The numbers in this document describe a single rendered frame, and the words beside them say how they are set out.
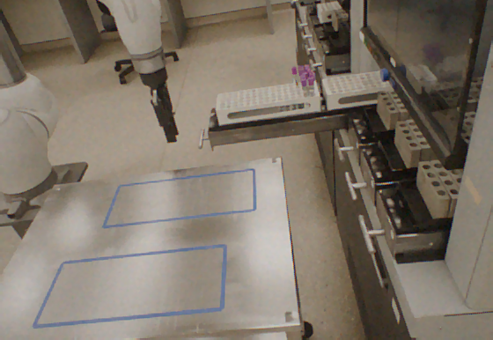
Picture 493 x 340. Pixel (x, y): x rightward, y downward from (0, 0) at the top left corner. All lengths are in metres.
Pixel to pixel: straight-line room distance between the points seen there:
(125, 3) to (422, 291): 0.90
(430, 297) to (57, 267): 0.72
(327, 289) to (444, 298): 0.93
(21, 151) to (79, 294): 0.55
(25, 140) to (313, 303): 1.17
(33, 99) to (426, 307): 1.19
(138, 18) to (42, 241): 0.57
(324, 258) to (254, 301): 1.11
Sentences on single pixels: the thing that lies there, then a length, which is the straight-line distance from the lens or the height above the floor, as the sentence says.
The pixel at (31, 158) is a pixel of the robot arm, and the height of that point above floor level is 0.84.
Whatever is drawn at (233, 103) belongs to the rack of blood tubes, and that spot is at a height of 0.86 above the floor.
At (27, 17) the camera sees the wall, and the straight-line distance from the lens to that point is 5.35.
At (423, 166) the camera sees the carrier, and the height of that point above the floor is 0.88.
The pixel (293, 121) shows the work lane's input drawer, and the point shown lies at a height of 0.80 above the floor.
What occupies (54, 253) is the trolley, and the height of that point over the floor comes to 0.82.
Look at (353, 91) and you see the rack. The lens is 1.16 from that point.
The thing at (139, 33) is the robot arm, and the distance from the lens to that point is 1.08.
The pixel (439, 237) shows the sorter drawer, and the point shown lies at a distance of 0.86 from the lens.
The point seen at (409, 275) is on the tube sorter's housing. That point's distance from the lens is 0.86.
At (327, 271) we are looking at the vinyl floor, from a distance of 1.77.
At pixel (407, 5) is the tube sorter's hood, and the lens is 0.87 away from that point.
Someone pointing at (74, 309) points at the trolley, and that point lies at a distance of 0.84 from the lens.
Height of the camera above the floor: 1.42
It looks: 37 degrees down
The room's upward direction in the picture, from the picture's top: 11 degrees counter-clockwise
